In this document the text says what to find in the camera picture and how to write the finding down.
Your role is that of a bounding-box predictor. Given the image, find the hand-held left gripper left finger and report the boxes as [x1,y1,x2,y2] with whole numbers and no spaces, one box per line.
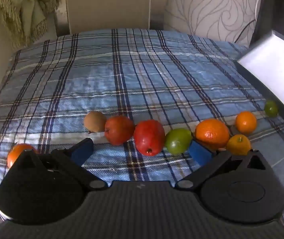
[12,138,108,190]

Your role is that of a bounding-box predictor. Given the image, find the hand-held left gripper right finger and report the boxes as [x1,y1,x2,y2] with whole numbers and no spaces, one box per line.
[175,140,269,190]

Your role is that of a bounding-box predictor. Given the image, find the large orange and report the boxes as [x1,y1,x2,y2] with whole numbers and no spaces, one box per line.
[195,119,230,151]

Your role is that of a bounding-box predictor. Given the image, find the green apple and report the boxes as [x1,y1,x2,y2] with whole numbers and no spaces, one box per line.
[164,128,192,155]

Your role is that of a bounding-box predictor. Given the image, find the yellow-orange mandarin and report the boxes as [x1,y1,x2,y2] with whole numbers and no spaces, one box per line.
[226,134,251,156]

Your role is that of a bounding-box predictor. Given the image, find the small red pomegranate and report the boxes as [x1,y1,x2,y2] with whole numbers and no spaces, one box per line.
[104,116,135,146]

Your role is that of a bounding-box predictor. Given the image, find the large red pomegranate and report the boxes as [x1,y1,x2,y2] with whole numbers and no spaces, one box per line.
[133,120,166,157]

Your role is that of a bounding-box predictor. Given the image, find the small orange mandarin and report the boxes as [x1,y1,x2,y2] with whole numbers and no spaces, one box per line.
[235,111,257,134]

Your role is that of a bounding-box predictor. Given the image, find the small green lime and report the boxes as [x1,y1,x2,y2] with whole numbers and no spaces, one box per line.
[264,100,279,118]

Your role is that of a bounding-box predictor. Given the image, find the brown kiwi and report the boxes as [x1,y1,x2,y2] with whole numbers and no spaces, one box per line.
[84,111,107,133]

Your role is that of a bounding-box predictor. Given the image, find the blue plaid blanket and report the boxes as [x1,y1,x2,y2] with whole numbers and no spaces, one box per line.
[0,28,284,237]

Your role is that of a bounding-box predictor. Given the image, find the beige headboard panel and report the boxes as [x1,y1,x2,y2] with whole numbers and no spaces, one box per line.
[54,0,168,37]

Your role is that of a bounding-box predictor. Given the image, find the green fringed throw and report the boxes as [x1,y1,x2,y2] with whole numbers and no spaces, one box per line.
[0,0,62,49]

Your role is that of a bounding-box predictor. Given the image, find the thin black cable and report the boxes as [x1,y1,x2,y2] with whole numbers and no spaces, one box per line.
[234,0,260,43]

